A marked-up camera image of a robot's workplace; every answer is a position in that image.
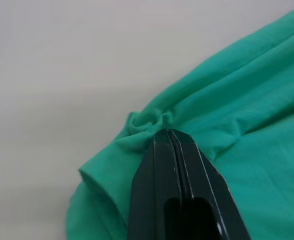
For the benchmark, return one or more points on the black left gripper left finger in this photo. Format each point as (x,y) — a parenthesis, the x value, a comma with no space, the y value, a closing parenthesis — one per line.
(149,190)

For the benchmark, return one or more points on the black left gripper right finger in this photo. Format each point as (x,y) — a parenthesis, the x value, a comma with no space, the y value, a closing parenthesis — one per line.
(201,175)

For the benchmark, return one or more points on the green t-shirt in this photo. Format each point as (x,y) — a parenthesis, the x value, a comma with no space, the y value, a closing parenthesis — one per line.
(236,100)

